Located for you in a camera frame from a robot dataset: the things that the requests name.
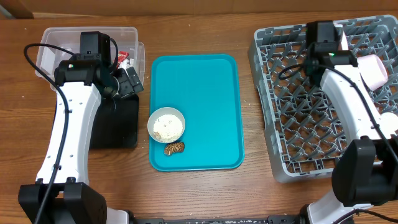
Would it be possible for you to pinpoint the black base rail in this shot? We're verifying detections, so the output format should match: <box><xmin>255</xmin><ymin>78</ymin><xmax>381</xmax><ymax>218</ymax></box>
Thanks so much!
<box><xmin>128</xmin><ymin>212</ymin><xmax>308</xmax><ymax>224</ymax></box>

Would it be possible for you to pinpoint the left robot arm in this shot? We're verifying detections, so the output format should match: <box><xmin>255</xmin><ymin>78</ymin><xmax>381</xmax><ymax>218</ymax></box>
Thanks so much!
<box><xmin>18</xmin><ymin>31</ymin><xmax>143</xmax><ymax>223</ymax></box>

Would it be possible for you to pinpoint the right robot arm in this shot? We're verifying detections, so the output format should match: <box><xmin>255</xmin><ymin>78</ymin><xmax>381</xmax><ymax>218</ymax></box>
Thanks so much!
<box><xmin>303</xmin><ymin>21</ymin><xmax>397</xmax><ymax>223</ymax></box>

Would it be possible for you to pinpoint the large white plate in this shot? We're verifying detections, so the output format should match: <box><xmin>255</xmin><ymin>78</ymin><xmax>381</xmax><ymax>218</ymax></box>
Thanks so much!
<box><xmin>333</xmin><ymin>22</ymin><xmax>349</xmax><ymax>50</ymax></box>

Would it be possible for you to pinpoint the clear plastic waste bin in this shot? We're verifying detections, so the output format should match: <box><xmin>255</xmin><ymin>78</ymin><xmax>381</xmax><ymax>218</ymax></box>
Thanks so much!
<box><xmin>36</xmin><ymin>27</ymin><xmax>145</xmax><ymax>87</ymax></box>

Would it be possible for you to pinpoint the red snack wrapper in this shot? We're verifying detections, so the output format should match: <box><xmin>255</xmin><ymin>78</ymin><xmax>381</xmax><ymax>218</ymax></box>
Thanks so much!
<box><xmin>117</xmin><ymin>51</ymin><xmax>129</xmax><ymax>66</ymax></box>

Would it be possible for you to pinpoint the grey dishwasher rack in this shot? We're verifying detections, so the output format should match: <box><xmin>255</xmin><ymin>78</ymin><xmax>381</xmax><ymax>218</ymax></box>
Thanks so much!
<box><xmin>248</xmin><ymin>15</ymin><xmax>397</xmax><ymax>183</ymax></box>

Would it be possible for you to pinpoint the white paper cup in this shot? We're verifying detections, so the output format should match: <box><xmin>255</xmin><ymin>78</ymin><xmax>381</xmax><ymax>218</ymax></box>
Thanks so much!
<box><xmin>379</xmin><ymin>112</ymin><xmax>398</xmax><ymax>138</ymax></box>

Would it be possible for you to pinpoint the small white plate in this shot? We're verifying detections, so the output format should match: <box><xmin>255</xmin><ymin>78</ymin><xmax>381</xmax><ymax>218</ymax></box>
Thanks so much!
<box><xmin>358</xmin><ymin>54</ymin><xmax>388</xmax><ymax>91</ymax></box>

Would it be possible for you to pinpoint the teal serving tray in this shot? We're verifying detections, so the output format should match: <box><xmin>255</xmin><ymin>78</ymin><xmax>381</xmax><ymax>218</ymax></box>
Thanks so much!
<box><xmin>149</xmin><ymin>54</ymin><xmax>244</xmax><ymax>172</ymax></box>

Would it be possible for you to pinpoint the brown walnut-like food piece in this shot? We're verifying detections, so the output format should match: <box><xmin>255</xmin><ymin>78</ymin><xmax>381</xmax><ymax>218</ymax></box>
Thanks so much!
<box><xmin>164</xmin><ymin>142</ymin><xmax>185</xmax><ymax>156</ymax></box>

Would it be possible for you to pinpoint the black rectangular tray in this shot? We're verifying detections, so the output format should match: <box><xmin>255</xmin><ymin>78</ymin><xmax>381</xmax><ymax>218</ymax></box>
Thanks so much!
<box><xmin>63</xmin><ymin>90</ymin><xmax>139</xmax><ymax>152</ymax></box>

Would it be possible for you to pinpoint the grey bowl of rice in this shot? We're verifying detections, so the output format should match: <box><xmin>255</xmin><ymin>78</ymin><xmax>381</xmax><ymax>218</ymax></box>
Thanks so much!
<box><xmin>147</xmin><ymin>107</ymin><xmax>185</xmax><ymax>144</ymax></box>

